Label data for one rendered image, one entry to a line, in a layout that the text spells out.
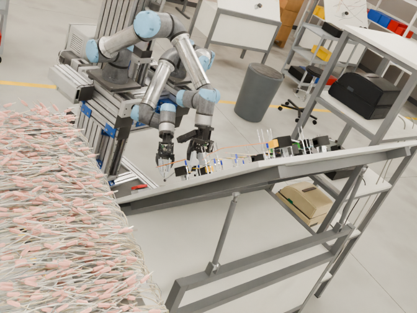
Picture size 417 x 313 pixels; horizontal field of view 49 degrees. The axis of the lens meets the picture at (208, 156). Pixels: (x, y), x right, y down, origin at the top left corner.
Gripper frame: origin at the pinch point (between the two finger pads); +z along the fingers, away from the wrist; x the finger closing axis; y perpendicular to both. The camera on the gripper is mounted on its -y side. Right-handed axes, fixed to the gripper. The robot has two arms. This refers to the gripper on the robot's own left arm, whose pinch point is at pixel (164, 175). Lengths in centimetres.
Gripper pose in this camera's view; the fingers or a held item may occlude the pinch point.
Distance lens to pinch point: 216.3
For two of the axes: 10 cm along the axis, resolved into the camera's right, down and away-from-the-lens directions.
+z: -0.2, 9.3, -3.7
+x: 9.9, 0.7, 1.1
